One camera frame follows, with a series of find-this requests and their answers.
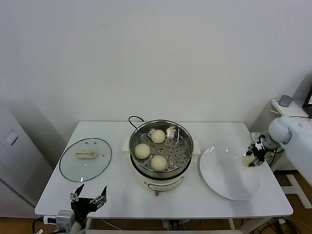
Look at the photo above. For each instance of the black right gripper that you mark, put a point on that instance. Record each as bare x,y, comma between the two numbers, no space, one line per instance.
259,152

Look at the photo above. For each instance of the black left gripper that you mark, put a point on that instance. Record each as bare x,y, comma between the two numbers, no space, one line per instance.
84,206

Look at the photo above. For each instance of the white steamed baozi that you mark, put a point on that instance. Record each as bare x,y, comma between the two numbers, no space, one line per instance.
158,162
158,136
247,161
142,151

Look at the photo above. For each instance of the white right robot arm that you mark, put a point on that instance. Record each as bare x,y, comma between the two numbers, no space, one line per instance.
297,146

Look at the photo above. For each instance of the stainless steel steamer basket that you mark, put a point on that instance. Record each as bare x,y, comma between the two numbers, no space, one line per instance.
178,156

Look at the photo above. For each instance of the white round plate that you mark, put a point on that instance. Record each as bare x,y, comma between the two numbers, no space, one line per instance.
219,175

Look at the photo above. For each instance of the grey cylindrical speaker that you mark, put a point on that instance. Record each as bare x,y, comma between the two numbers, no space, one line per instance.
285,101

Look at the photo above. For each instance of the cream electric cooker base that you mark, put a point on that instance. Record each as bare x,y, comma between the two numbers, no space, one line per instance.
158,182

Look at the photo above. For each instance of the white metal cabinet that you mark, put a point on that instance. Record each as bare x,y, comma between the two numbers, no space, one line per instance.
14,170

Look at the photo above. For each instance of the black laptop screen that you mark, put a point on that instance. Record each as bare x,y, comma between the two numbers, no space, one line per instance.
307,97

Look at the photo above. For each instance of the white power strip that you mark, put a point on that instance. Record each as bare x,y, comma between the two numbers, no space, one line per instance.
168,223

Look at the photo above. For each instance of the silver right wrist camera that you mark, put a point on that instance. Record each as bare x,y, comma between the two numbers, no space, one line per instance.
257,136

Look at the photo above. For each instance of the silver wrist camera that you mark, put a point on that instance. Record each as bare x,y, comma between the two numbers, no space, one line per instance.
257,136
64,218

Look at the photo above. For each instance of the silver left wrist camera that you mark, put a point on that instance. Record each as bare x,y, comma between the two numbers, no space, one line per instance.
64,218

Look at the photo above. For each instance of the white table frame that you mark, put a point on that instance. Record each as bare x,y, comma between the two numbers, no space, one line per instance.
232,223

